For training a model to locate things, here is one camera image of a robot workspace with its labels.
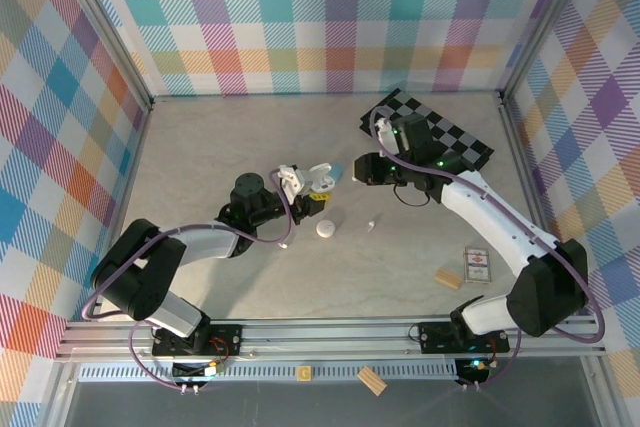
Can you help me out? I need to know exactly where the blue earbud charging case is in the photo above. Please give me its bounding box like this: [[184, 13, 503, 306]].
[[305, 160, 346, 194]]

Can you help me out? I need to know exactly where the black grey checkerboard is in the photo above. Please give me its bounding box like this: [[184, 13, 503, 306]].
[[358, 88, 495, 172]]

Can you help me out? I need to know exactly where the wooden block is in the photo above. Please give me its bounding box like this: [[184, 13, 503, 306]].
[[357, 365, 389, 395], [433, 267, 462, 291]]

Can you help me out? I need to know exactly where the playing card box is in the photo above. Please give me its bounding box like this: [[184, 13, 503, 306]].
[[462, 245, 492, 284]]

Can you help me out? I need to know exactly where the left controller board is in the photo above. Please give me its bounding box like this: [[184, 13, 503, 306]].
[[171, 359, 226, 384]]

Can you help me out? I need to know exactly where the controller board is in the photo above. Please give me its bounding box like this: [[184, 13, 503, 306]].
[[171, 359, 226, 384], [455, 356, 494, 387]]

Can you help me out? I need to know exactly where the right controller board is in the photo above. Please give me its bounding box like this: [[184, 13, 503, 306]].
[[455, 356, 494, 387]]

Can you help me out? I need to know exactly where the thin black cable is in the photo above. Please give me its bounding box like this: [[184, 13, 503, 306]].
[[392, 181, 432, 208]]

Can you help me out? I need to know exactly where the aluminium side rail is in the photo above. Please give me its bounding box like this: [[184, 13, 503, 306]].
[[64, 104, 154, 328], [497, 94, 574, 316]]

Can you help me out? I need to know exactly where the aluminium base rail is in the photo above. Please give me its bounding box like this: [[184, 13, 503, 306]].
[[54, 315, 607, 363]]

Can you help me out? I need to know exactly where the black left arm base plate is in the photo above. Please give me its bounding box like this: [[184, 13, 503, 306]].
[[151, 324, 244, 358]]

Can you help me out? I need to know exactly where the aluminium frame post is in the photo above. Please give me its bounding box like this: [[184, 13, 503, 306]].
[[47, 0, 155, 111], [497, 0, 601, 103]]

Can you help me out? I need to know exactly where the white slotted cable duct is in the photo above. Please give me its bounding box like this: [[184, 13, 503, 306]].
[[78, 359, 459, 382]]

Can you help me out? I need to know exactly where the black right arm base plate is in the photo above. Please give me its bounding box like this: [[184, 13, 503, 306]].
[[417, 319, 511, 354]]

